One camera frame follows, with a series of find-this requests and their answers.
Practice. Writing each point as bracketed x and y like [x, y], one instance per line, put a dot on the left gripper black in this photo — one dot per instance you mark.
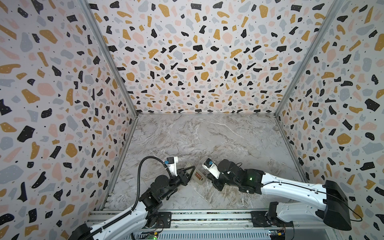
[183, 177]

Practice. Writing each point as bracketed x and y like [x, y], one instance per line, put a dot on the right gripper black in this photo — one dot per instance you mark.
[217, 183]

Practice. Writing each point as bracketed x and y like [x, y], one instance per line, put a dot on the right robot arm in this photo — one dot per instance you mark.
[325, 203]

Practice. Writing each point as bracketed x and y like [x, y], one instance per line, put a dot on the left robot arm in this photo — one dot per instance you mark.
[144, 214]

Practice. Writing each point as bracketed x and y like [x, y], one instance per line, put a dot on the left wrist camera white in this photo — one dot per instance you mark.
[171, 162]

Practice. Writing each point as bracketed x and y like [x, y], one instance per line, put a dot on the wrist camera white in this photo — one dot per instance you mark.
[171, 162]
[210, 166]

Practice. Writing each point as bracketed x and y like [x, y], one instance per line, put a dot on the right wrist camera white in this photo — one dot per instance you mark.
[210, 166]

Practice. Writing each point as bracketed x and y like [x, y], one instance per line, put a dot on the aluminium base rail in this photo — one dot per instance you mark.
[226, 220]

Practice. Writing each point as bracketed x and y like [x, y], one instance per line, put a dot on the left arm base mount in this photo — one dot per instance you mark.
[160, 220]

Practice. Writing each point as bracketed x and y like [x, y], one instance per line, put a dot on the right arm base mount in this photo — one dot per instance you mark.
[269, 218]

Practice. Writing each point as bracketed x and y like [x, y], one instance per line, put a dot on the perforated cable tray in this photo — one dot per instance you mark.
[207, 235]

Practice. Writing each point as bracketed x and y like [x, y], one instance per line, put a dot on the left corner aluminium post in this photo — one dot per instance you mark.
[84, 5]

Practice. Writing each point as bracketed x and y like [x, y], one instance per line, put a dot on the corner aluminium post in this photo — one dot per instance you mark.
[84, 5]
[331, 14]

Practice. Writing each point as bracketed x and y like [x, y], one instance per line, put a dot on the right corner aluminium post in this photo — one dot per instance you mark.
[331, 14]

